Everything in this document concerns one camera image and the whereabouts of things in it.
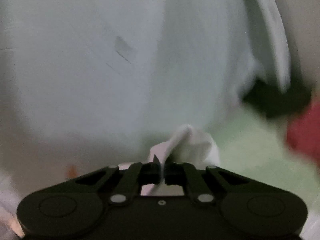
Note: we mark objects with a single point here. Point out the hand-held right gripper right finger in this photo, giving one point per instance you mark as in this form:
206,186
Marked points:
173,174

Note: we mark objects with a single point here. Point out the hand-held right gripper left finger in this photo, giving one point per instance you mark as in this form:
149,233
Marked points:
150,173

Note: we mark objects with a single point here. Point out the green grid mat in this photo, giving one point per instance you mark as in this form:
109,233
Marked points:
250,145

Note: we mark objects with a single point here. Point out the black object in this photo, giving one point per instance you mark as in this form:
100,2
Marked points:
275,102

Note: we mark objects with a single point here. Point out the red cloth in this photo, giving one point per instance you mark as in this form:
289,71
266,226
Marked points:
305,135

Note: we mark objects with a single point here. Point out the pale blue printed blanket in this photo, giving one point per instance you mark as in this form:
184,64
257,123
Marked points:
75,55

